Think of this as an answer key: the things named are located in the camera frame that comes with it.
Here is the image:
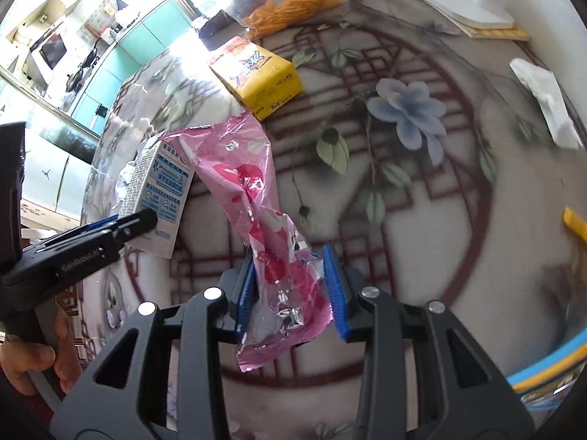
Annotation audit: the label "white tissue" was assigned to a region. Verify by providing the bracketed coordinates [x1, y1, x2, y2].
[509, 57, 584, 150]

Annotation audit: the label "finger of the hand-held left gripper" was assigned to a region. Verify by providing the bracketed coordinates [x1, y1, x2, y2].
[34, 217, 124, 247]
[109, 208, 159, 250]

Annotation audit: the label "wooden board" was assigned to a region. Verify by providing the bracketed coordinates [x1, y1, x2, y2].
[461, 21, 532, 42]

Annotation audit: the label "white cabinet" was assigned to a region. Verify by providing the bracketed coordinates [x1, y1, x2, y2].
[21, 144, 92, 216]

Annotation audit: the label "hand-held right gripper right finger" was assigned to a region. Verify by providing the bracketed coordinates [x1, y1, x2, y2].
[321, 244, 537, 440]

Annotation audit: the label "yellow cardboard box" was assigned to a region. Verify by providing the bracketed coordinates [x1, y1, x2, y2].
[208, 37, 303, 122]

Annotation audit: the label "teal kitchen cabinets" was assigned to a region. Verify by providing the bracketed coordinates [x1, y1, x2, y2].
[71, 0, 193, 133]

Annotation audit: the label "pink foil wrapper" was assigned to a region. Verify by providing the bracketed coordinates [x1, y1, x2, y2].
[163, 111, 333, 372]

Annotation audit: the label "white milk carton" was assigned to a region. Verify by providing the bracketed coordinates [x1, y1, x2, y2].
[117, 140, 196, 260]

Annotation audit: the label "white microwave oven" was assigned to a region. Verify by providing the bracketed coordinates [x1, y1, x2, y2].
[30, 27, 69, 72]

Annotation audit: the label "person's left hand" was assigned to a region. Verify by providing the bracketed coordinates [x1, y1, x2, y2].
[0, 306, 86, 397]

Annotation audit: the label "yellow stick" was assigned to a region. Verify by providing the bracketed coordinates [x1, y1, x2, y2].
[562, 207, 587, 245]

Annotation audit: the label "clear bag of orange snacks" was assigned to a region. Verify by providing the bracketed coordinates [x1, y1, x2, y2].
[231, 0, 347, 40]

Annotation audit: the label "blue and yellow picture book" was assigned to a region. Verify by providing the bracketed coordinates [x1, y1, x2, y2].
[507, 325, 587, 411]

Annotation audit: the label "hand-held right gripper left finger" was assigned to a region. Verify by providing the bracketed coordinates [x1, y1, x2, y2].
[48, 257, 258, 440]

